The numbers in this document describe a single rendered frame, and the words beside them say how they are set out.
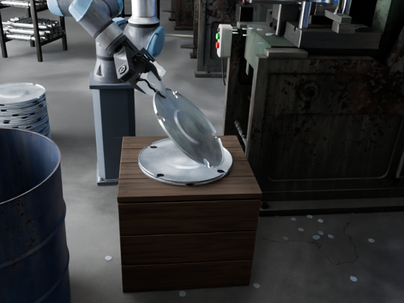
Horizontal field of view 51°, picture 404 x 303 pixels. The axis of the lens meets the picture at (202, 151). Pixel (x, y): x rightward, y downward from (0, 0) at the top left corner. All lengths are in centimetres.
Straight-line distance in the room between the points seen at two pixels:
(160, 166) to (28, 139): 38
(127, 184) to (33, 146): 28
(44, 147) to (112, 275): 48
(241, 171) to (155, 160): 27
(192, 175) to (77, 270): 51
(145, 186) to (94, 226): 49
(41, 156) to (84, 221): 49
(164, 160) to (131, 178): 13
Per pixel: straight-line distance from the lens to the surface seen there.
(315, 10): 171
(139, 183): 121
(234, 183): 122
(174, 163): 127
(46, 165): 125
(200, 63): 332
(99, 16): 126
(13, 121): 215
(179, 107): 130
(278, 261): 152
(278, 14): 171
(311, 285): 146
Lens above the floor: 99
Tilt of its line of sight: 27 degrees down
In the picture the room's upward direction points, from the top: 3 degrees clockwise
